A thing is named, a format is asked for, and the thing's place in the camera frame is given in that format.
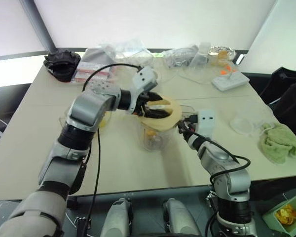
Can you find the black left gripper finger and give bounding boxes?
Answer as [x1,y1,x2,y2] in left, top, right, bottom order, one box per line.
[148,91,170,103]
[147,108,174,119]

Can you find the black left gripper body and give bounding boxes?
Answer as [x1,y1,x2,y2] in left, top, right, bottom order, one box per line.
[135,91,154,117]

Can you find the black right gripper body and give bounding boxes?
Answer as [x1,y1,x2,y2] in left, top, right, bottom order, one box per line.
[178,114,200,135]

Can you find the cream blender lid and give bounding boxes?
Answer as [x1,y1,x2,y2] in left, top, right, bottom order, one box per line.
[138,95,183,131]

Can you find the clear blender jar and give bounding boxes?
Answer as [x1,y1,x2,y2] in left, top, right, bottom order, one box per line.
[138,105,195,153]

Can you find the clear glass bowl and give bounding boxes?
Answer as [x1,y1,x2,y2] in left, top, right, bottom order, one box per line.
[58,108,113,133]

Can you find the clear plastic wrap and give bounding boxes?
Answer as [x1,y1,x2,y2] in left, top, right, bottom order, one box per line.
[229,100,264,136]

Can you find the crumpled clear plastic bags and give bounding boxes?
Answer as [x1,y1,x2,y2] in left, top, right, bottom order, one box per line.
[98,38,155,61]

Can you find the small clear plastic bag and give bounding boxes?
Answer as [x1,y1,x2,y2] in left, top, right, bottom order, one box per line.
[188,41,212,70]

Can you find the white cutting board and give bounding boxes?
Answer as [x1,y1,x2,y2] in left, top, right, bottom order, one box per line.
[211,71,251,92]

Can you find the small orange plastic pieces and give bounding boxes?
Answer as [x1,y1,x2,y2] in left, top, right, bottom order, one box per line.
[218,63,234,76]

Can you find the plastic bag grey red packs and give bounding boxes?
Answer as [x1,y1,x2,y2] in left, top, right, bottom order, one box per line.
[71,48,119,86]

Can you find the black crumpled cloth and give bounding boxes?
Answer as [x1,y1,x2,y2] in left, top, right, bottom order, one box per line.
[43,49,81,82]

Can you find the green towel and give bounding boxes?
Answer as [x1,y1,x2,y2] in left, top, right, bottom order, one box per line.
[259,122,296,165]

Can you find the silver robot right leg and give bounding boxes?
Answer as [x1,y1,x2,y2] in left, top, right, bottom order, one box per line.
[162,198,202,237]

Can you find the silver robot leg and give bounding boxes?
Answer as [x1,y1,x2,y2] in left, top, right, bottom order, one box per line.
[100,197,134,237]
[162,198,202,237]

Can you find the black chair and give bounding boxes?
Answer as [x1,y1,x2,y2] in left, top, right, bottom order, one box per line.
[259,66,296,139]

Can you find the silver robot left leg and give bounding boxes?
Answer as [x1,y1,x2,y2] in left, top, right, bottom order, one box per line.
[100,197,134,237]

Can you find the orange peels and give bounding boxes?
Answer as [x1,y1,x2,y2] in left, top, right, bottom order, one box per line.
[275,203,296,225]

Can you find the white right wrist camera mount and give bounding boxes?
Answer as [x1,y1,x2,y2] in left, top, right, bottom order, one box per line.
[196,108,216,139]

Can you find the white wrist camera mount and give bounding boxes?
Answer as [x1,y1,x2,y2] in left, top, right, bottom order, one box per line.
[129,65,161,114]
[196,108,216,139]

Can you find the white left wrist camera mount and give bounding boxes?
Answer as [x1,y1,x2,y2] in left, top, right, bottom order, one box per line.
[129,65,161,114]

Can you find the plastic bag with cables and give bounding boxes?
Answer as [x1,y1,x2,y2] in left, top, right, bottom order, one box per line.
[162,44,199,69]

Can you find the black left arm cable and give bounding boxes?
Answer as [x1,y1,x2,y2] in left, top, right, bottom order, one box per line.
[74,63,142,237]

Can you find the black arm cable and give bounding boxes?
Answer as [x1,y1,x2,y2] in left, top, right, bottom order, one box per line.
[74,63,142,237]
[185,129,252,185]

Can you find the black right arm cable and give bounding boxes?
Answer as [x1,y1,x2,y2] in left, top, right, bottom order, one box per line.
[185,129,252,185]

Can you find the black table frame leg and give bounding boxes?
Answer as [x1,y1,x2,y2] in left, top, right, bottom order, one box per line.
[74,217,92,237]

